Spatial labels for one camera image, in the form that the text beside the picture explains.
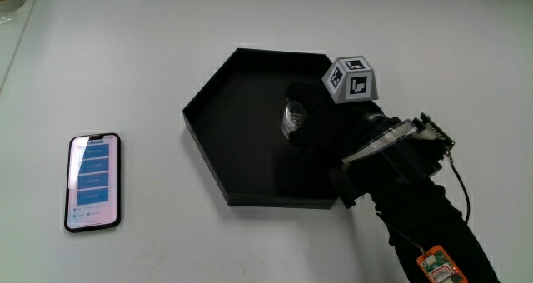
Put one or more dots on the person's right hand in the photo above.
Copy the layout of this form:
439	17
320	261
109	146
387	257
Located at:
333	125

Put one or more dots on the black hexagonal plate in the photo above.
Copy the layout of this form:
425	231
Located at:
245	137

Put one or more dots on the person's right forearm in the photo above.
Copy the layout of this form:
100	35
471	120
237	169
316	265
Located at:
429	229

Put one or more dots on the black smartphone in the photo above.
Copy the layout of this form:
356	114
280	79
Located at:
93	182

